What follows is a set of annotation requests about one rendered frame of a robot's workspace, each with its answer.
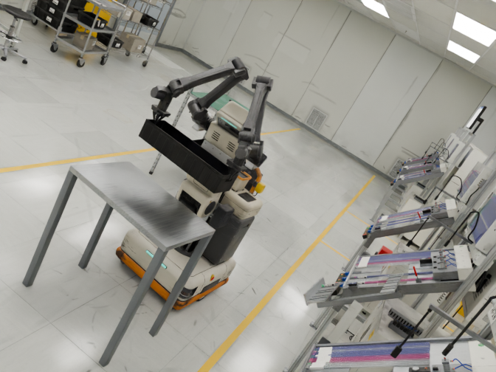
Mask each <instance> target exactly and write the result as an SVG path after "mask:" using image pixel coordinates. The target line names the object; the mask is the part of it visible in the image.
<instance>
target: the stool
mask: <svg viewBox="0 0 496 372"><path fill-rule="evenodd" d="M2 8H3V9H4V10H5V11H6V12H7V13H9V14H10V15H12V16H13V17H14V19H13V23H12V25H10V29H9V32H6V31H4V30H0V32H3V33H4V34H5V33H8V34H5V35H6V37H4V36H3V35H0V36H1V37H2V38H5V39H6V41H5V43H4V45H3V44H0V49H2V50H3V51H4V56H2V57H1V59H2V60H3V61H6V60H7V52H11V53H13V54H14V55H17V56H19V57H21V58H23V61H22V63H25V64H27V61H26V59H27V57H24V56H23V55H20V54H19V53H18V51H17V50H18V48H17V47H9V44H10V42H11V41H12V42H16V43H22V40H21V39H20V38H19V37H18V36H16V35H14V34H13V31H14V29H15V26H14V25H15V22H16V21H17V20H18V19H17V18H20V19H23V20H25V21H31V20H32V17H31V15H29V14H28V13H26V12H24V11H23V10H20V9H18V8H17V7H14V6H11V5H8V4H3V5H2ZM13 36H15V37H17V38H18V39H17V38H15V39H16V40H19V41H14V40H11V39H13Z"/></svg>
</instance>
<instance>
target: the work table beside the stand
mask: <svg viewBox="0 0 496 372"><path fill-rule="evenodd" d="M77 178H79V180H81V181H82V182H83V183H84V184H85V185H87V186H88V187H89V188H90V189H92V190H93V191H94V192H95V193H96V194H97V195H98V196H99V197H100V198H102V199H103V200H104V201H105V202H106V205H105V207H104V209H103V211H102V213H101V216H100V218H99V220H98V222H97V225H96V227H95V229H94V232H93V233H92V236H91V238H90V239H89V242H88V244H87V246H86V249H85V251H84V253H83V255H82V258H81V259H80V262H79V264H78V266H79V267H80V268H81V269H84V268H86V267H87V265H88V263H89V261H90V259H91V256H92V254H93V252H94V250H95V247H96V246H97V243H98V241H99V240H100V236H101V235H102V233H103V231H104V229H105V226H106V224H107V222H108V220H109V218H110V215H111V213H112V211H113V209H115V210H116V211H117V212H118V213H119V214H120V215H121V216H123V217H124V218H125V219H126V220H127V221H129V222H130V223H131V224H132V225H134V226H135V227H136V228H137V229H138V230H139V231H140V232H141V233H142V234H143V235H145V236H146V237H147V238H148V239H150V240H151V241H152V242H153V243H154V244H156V245H157V246H158V249H157V250H156V252H155V254H154V256H153V258H152V260H151V262H150V264H149V266H148V268H147V269H146V271H145V274H144V275H143V277H142V280H141V281H140V283H139V285H138V287H137V289H136V291H135V293H134V295H133V297H132V298H131V301H130V303H129V304H128V307H127V308H126V310H125V312H124V314H123V316H122V318H121V320H120V322H119V324H118V326H117V327H116V329H115V331H114V333H113V335H112V337H111V339H110V341H109V343H108V345H107V346H106V349H105V351H104V352H103V355H102V356H101V358H100V361H99V363H100V364H101V365H102V366H103V367H105V366H107V365H108V364H109V363H110V361H111V358H112V357H113V356H114V353H115V351H116V350H117V347H118V345H119V344H120V342H121V340H122V338H123V336H124V334H125V332H126V331H127V329H128V327H129V325H130V323H131V321H132V320H133V318H134V315H135V314H136V312H137V309H138V308H139V307H140V304H141V302H142V300H143V298H144V296H145V295H146V293H147V291H148V289H149V287H150V285H151V284H152V282H153V280H154V278H155V276H156V274H157V272H158V271H159V268H160V267H161V265H162V262H163V261H164V259H165V257H166V255H167V253H168V251H169V250H171V249H174V248H177V247H180V246H182V245H185V244H189V243H190V242H193V241H197V240H199V239H200V241H199V242H198V244H197V246H196V248H195V249H194V251H193V254H192V255H191V256H190V259H189V261H188V262H187V264H186V266H185V268H184V269H183V271H182V273H181V275H180V276H179V279H178V280H177V282H176V284H175V286H174V288H173V290H172V291H171V293H170V295H169V297H168V299H167V300H166V302H165V304H164V306H163V307H162V310H161V312H160V313H159V315H158V317H157V318H156V320H155V322H154V324H153V325H152V327H151V330H150V331H149V334H150V335H151V336H152V337H154V336H156V335H157V334H158V332H159V330H160V329H161V327H162V325H163V323H164V321H165V320H166V318H167V316H168V315H169V313H170V311H171V309H172V308H173V305H174V303H175V302H176V300H177V298H178V296H179V295H180V293H181V291H182V290H183V288H184V286H185V284H186V283H187V280H188V278H189V277H190V275H191V273H192V272H193V270H194V268H195V266H196V264H197V263H198V261H199V259H200V257H201V256H202V254H203V252H204V250H205V249H206V247H207V245H208V243H209V242H210V239H211V238H212V236H213V234H214V232H215V231H216V230H215V229H213V228H212V227H211V226H210V225H209V224H208V223H206V222H205V221H204V220H202V219H201V218H200V217H198V216H197V215H196V214H195V213H194V212H193V211H191V210H190V209H189V208H187V207H186V206H185V205H183V203H181V202H180V201H179V200H178V199H176V198H175V197H174V196H172V195H171V194H170V193H169V192H167V191H166V190H165V189H164V188H163V187H161V186H160V185H158V184H157V183H156V182H155V181H154V180H153V179H151V178H150V177H149V176H147V175H146V174H145V173H143V172H142V171H141V170H140V169H139V168H137V167H136V166H135V165H133V164H132V163H131V162H109V163H97V164H86V165H70V168H69V171H68V173H67V175H66V178H65V180H64V182H63V185H62V188H61V190H60V193H59V194H58V197H57V200H56V202H55V205H54V207H53V209H52V212H51V214H50V216H49V219H48V222H47V223H46V226H45V228H44V231H43V234H42V236H41V239H40V241H39V243H38V246H37V248H36V251H35V253H34V255H33V257H32V260H31V262H30V265H29V268H28V270H27V273H26V275H25V277H24V280H23V282H22V283H23V284H24V285H25V286H26V287H28V286H32V285H33V282H34V280H35V277H36V275H37V273H38V270H39V268H40V266H41V263H42V261H43V259H44V256H45V254H46V252H47V249H48V247H49V244H50V242H51V240H52V237H53V235H54V233H55V230H56V228H57V225H58V223H59V221H60V219H61V216H62V214H63V211H64V209H65V206H66V204H67V202H68V200H69V197H70V195H71V192H72V190H73V187H74V186H75V183H76V181H77Z"/></svg>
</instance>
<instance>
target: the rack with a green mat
mask: <svg viewBox="0 0 496 372"><path fill-rule="evenodd" d="M193 89H194V87H193V88H192V89H189V90H188V92H187V94H186V96H185V98H184V100H183V103H182V105H181V107H180V109H179V111H178V113H177V115H176V117H175V119H174V121H173V124H172V126H173V127H176V124H177V122H178V120H179V118H180V116H181V114H182V112H183V110H184V108H185V106H186V103H187V101H188V99H189V97H190V96H191V97H192V98H194V99H196V98H198V97H200V98H202V97H203V96H205V95H206V94H208V93H204V92H193ZM230 90H231V89H230ZM230 90H229V91H228V92H226V93H225V94H224V95H222V96H221V97H220V98H219V99H217V100H216V101H215V102H214V103H213V104H212V105H211V106H210V107H209V109H211V110H212V111H214V112H215V114H214V116H213V119H214V120H216V113H217V111H219V110H220V109H221V108H222V107H224V106H225V105H226V104H227V103H229V102H230V101H234V102H236V103H237V104H238V105H240V106H242V107H243V108H245V109H246V110H247V111H249V109H248V108H247V107H246V106H244V105H242V104H240V103H239V102H238V101H236V100H234V99H232V98H231V97H230V96H228V94H229V93H230ZM161 155H162V154H161V153H160V152H159V153H158V154H157V156H156V159H155V161H154V163H153V165H152V167H151V169H150V171H149V174H150V175H152V174H153V172H154V169H155V167H156V165H157V163H158V161H159V159H160V157H161Z"/></svg>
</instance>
